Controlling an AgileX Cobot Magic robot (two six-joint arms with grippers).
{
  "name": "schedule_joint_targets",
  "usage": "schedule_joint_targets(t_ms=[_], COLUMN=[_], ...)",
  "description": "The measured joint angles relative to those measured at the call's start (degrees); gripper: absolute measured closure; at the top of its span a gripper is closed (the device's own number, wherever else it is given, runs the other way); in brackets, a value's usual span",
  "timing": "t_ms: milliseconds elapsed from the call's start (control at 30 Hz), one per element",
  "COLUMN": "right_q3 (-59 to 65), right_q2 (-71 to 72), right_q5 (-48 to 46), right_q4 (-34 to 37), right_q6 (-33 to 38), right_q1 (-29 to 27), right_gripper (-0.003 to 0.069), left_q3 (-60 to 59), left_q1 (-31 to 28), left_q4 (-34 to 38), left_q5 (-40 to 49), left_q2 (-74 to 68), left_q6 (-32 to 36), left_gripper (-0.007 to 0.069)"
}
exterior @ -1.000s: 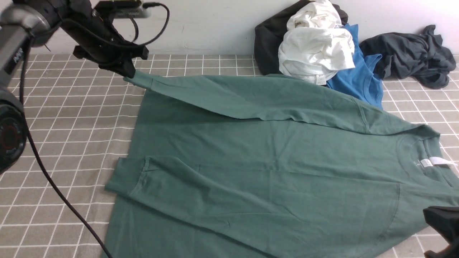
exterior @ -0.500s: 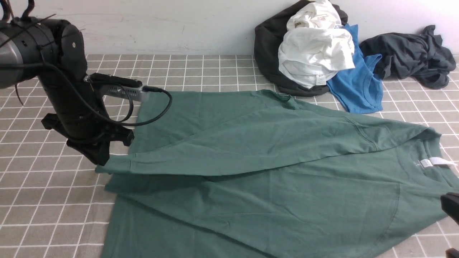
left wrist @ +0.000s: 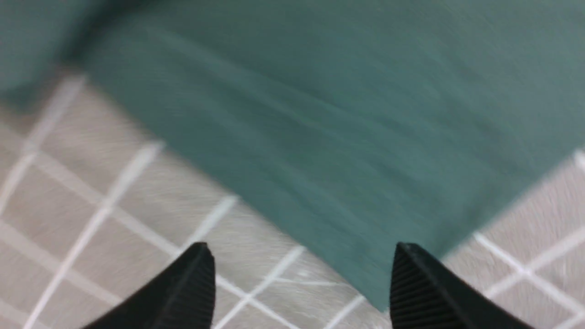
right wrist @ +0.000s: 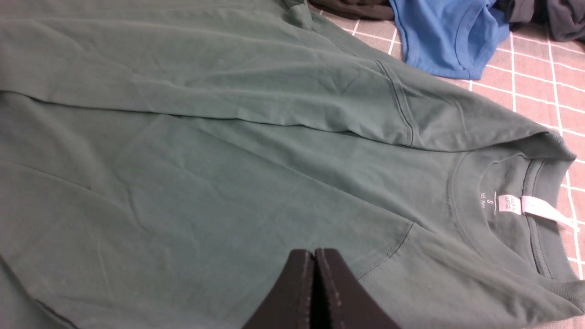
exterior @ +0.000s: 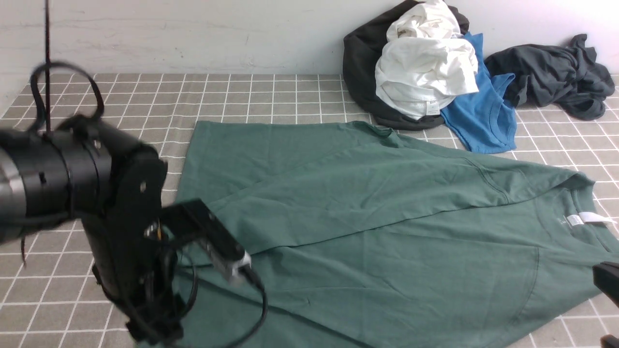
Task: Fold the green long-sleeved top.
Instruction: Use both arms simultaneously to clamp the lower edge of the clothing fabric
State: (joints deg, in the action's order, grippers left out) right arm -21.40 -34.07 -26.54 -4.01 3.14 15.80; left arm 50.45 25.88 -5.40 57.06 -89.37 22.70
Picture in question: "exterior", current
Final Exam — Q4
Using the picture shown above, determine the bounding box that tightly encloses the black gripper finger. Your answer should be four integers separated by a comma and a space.
592, 262, 619, 307

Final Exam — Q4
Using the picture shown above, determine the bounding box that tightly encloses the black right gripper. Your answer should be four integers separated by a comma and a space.
73, 116, 186, 345

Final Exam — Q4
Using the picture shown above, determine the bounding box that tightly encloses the green long sleeve shirt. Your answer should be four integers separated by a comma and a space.
177, 121, 618, 348

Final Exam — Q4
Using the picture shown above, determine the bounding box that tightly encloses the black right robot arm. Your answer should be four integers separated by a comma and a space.
1, 115, 185, 346

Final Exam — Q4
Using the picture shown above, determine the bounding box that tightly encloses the blue t-shirt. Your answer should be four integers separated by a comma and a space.
441, 33, 517, 154

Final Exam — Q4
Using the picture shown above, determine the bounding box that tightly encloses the dark grey crumpled shirt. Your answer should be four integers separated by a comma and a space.
485, 34, 615, 121

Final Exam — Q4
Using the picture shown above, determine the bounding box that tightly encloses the white crumpled shirt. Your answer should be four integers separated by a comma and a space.
374, 0, 478, 120

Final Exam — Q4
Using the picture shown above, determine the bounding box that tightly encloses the black garment under pile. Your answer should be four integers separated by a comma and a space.
342, 0, 470, 131

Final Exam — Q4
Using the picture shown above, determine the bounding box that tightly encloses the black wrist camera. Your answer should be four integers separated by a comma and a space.
159, 200, 251, 285

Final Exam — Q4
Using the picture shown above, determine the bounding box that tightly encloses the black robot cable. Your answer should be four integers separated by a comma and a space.
19, 0, 269, 348

